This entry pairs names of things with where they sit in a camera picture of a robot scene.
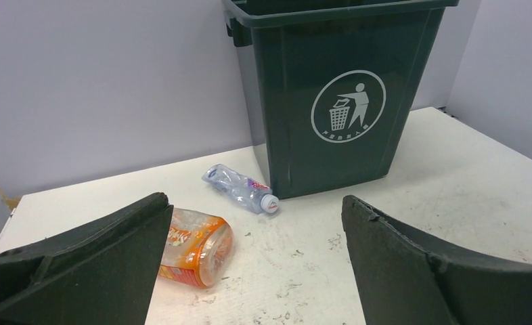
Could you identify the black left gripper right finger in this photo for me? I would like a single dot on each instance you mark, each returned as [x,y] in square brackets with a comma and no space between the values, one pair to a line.
[407,276]

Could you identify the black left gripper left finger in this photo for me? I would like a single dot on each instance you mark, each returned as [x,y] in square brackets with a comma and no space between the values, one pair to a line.
[101,272]

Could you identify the crushed orange bottle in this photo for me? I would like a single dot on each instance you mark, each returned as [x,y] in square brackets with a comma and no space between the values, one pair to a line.
[198,249]

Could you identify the dark green plastic trash bin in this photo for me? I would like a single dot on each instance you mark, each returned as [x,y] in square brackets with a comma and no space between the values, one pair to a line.
[329,85]

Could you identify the crushed clear bottle white cap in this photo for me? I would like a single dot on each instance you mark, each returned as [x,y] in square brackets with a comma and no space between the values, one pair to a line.
[245,191]

